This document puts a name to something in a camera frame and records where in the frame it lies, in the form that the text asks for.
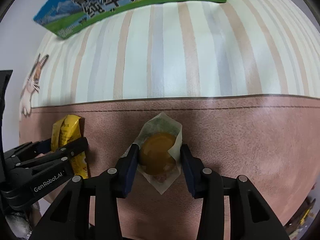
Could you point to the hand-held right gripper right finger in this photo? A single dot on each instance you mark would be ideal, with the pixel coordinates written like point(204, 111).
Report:
point(186, 170)

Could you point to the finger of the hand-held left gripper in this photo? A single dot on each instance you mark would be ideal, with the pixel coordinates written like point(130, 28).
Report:
point(30, 148)
point(65, 151)

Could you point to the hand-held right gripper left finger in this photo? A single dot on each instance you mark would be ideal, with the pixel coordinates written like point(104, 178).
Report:
point(131, 166)

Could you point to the yellow snack packet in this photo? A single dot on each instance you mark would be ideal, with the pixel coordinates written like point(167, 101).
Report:
point(66, 130)

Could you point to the braised egg clear packet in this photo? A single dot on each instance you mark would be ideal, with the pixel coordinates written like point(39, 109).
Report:
point(157, 152)

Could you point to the striped pink tablecloth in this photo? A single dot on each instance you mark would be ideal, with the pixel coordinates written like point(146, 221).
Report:
point(175, 67)

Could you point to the yellow black object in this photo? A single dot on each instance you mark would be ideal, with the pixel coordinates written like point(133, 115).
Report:
point(303, 215)

